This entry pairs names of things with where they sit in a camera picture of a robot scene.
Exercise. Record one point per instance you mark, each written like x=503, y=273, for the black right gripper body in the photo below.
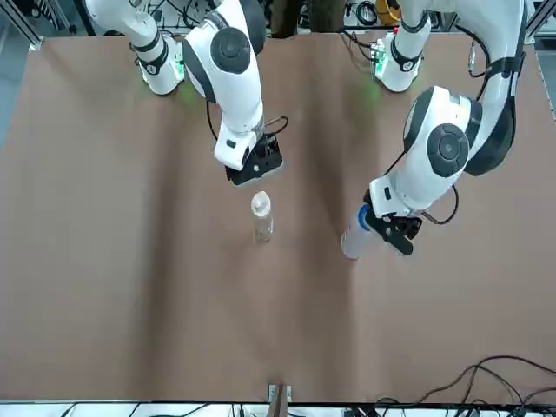
x=260, y=167

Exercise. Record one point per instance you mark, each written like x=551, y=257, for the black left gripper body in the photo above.
x=408, y=226

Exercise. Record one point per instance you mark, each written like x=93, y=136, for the clear drink bottle blue cap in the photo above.
x=356, y=241

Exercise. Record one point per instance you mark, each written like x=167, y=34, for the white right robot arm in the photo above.
x=230, y=65

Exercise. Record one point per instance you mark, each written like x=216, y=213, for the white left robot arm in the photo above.
x=438, y=147

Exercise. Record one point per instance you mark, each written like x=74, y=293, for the yellow black tool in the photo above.
x=386, y=11

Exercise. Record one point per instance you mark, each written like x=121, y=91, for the aluminium post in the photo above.
x=279, y=399

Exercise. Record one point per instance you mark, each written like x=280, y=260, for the aluminium frame profile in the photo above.
x=538, y=19
x=48, y=21

